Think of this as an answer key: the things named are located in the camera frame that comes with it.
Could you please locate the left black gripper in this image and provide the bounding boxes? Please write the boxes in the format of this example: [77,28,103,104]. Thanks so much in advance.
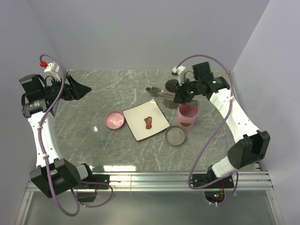
[42,75,91,103]

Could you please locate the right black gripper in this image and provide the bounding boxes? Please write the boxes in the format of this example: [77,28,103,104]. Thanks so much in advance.
[172,77,201,105]

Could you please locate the metal tongs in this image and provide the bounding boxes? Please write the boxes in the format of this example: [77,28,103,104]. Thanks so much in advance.
[145,86,174,100]

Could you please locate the brown meat piece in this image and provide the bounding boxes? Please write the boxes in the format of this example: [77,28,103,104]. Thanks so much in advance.
[144,116,152,129]

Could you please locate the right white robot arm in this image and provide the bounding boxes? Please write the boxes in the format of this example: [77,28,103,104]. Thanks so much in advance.
[172,62,270,188]

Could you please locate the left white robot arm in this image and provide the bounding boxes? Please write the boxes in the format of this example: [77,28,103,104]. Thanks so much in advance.
[19,74,95,198]

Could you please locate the grey cylindrical container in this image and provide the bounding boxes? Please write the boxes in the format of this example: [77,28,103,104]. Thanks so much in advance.
[163,79,179,109]

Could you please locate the pink cylindrical container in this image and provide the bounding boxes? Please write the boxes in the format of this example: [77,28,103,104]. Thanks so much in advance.
[175,104,199,132]

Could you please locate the grey lid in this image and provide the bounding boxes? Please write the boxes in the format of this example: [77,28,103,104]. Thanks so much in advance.
[165,126,186,146]

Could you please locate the pink lid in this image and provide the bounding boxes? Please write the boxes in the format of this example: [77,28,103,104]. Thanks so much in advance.
[105,110,125,129]

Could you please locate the white square plate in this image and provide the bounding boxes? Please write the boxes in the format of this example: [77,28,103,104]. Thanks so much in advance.
[122,99,170,141]

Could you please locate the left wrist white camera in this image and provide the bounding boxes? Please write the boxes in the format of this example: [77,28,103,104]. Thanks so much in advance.
[44,62,60,75]

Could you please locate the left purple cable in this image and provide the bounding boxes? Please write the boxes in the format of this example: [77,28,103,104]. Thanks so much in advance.
[38,54,113,217]

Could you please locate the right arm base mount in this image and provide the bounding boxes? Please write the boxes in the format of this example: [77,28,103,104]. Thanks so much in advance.
[189,173,237,206]

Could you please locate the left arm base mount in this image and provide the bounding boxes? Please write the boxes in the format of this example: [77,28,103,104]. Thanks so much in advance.
[74,174,111,203]

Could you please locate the aluminium rail frame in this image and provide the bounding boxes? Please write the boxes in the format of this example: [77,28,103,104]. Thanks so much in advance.
[14,70,285,225]

